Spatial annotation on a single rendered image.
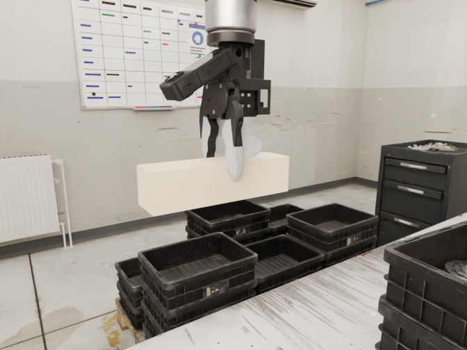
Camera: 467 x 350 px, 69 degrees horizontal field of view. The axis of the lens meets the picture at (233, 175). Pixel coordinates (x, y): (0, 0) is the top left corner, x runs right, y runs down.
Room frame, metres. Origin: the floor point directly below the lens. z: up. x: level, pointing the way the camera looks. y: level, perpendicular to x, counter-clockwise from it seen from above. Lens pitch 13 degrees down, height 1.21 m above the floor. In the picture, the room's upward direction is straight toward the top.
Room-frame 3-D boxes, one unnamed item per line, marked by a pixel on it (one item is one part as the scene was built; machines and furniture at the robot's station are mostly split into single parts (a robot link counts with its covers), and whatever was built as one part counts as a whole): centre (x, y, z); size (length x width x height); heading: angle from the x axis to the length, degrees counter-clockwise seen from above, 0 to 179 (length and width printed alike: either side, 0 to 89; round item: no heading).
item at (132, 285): (1.59, 0.37, 0.26); 0.40 x 0.30 x 0.23; 124
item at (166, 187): (0.52, 0.02, 1.08); 0.24 x 0.06 x 0.06; 124
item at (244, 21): (0.54, 0.01, 1.31); 0.08 x 0.08 x 0.05
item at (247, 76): (0.54, 0.00, 1.23); 0.09 x 0.08 x 0.12; 124
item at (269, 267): (1.48, -0.19, 0.31); 0.40 x 0.30 x 0.34; 124
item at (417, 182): (2.19, -1.34, 0.45); 0.60 x 0.45 x 0.90; 124
